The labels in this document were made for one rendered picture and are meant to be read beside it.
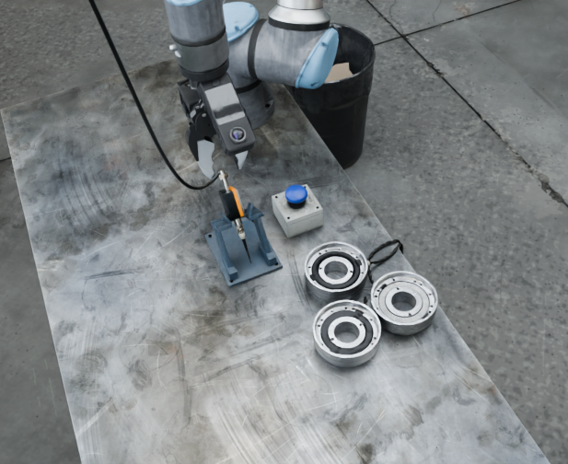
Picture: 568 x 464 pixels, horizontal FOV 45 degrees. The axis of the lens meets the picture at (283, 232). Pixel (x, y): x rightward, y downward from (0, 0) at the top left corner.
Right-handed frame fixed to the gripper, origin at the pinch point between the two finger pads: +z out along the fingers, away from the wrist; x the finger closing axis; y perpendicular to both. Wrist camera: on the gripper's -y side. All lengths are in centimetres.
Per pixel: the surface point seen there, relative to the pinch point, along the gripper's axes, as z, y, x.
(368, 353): 14.4, -32.0, -9.4
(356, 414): 18.0, -38.6, -4.1
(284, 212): 13.6, -0.7, -9.0
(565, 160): 98, 50, -134
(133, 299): 18.3, -3.8, 20.6
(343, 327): 16.8, -25.0, -8.8
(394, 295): 15.4, -23.8, -18.5
